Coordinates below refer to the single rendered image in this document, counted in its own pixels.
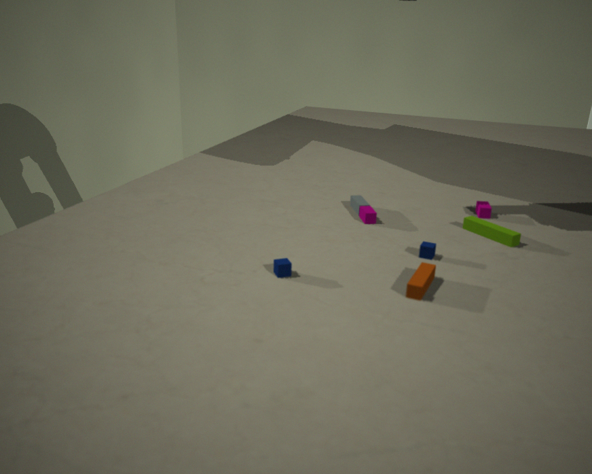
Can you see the orange rectangular block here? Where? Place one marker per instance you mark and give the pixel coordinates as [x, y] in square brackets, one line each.
[420, 281]

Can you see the grey rectangular block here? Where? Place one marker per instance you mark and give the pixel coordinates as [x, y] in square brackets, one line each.
[356, 202]

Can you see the lime green rod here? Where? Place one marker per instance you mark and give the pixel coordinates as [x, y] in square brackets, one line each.
[492, 231]

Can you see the magenta block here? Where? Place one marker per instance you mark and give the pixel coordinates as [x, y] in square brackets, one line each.
[367, 215]
[483, 210]

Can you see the small blue cube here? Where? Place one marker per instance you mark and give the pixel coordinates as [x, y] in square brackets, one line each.
[282, 267]
[427, 250]

